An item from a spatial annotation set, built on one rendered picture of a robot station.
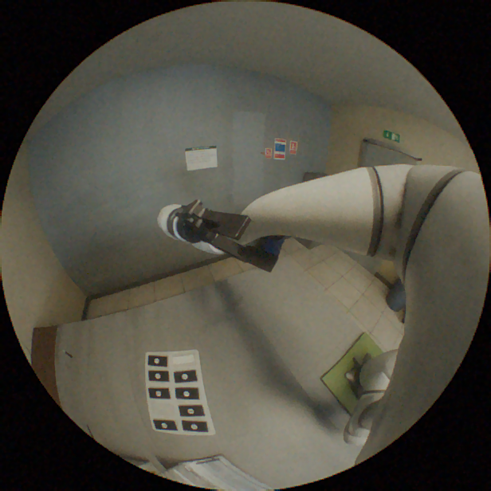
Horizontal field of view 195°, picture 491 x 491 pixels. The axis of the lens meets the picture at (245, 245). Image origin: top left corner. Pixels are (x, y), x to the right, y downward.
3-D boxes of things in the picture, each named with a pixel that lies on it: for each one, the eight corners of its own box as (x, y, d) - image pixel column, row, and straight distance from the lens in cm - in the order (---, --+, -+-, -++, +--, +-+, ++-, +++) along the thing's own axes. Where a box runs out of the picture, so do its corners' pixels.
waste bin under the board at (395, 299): (403, 304, 314) (426, 278, 288) (397, 320, 278) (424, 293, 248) (387, 288, 306) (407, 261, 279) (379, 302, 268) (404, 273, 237)
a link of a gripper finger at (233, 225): (217, 214, 22) (214, 210, 21) (252, 219, 17) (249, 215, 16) (206, 229, 21) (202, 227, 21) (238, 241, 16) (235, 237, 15)
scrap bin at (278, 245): (287, 259, 245) (293, 233, 216) (266, 268, 223) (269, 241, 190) (273, 246, 268) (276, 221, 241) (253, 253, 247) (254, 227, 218)
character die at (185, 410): (205, 415, 71) (204, 415, 70) (181, 416, 74) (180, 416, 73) (202, 404, 71) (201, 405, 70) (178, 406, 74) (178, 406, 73)
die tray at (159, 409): (217, 434, 74) (216, 434, 73) (154, 430, 84) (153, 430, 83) (198, 349, 73) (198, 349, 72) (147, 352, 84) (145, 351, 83)
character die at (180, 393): (199, 399, 71) (198, 399, 69) (176, 398, 74) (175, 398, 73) (198, 388, 70) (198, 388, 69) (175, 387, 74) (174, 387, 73)
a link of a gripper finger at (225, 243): (197, 237, 31) (199, 240, 33) (241, 263, 27) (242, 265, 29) (207, 223, 32) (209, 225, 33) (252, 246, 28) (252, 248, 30)
